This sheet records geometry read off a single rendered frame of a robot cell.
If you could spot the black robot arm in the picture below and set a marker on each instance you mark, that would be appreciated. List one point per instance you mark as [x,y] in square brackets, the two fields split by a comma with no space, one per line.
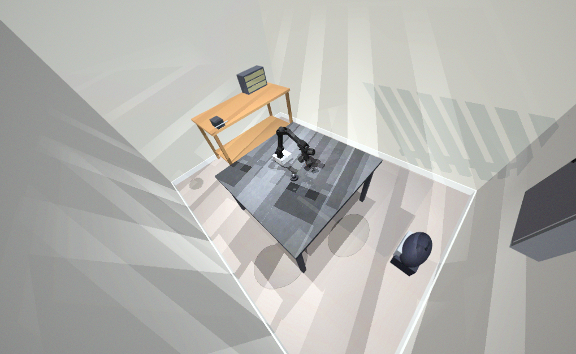
[300,143]

